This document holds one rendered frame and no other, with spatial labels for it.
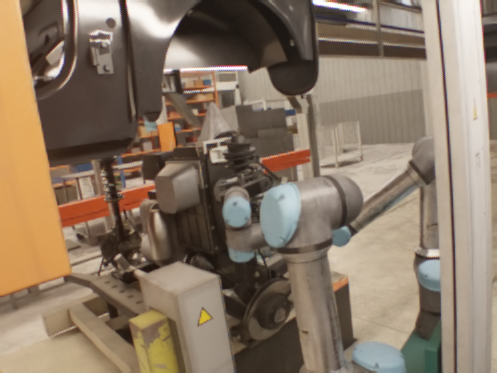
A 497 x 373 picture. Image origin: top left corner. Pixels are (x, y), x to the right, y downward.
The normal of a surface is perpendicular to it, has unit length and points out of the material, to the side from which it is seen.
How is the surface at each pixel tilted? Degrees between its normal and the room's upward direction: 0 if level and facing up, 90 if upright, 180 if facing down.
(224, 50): 90
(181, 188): 90
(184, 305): 90
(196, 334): 90
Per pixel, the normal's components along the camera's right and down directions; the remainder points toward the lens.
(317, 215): 0.43, -0.02
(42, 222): 0.67, 0.03
